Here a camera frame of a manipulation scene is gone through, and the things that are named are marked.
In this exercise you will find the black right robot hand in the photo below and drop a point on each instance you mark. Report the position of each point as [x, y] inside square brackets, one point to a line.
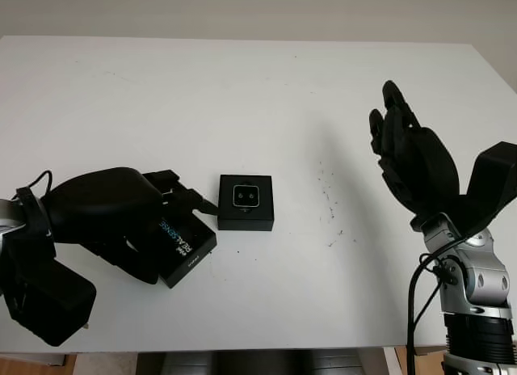
[424, 165]

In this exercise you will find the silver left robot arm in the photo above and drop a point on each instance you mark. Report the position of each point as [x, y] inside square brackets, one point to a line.
[10, 225]

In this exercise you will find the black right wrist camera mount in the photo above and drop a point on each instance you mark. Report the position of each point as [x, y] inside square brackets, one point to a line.
[493, 177]

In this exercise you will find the black RealSense box lid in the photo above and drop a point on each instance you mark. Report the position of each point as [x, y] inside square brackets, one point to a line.
[186, 249]

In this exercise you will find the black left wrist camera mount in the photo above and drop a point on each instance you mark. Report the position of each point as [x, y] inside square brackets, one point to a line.
[56, 306]

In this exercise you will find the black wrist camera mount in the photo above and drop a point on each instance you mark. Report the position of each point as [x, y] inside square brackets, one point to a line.
[493, 177]
[56, 306]

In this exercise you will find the black camera box base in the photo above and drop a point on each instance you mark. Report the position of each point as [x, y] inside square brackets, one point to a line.
[245, 221]

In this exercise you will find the small silver camera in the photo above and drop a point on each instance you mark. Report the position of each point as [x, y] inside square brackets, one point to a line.
[246, 196]

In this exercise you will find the dark grey robot torso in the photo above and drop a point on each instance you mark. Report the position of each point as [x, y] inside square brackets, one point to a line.
[258, 363]

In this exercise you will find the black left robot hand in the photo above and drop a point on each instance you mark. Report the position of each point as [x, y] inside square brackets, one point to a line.
[105, 205]

